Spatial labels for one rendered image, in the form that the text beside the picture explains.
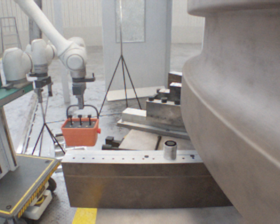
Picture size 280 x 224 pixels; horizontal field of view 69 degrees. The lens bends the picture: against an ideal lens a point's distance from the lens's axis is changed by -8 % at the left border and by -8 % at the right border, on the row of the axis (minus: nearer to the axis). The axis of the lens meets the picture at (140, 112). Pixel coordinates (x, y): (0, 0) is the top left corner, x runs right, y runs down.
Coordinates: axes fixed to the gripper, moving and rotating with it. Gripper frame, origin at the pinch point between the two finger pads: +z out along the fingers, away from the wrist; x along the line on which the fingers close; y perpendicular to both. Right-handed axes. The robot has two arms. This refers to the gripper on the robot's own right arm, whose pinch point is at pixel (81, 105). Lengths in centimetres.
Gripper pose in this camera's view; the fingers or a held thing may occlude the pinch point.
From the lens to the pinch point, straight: 131.1
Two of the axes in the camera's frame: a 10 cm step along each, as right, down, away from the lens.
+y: -10.0, 0.0, 0.0
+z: 0.0, 9.2, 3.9
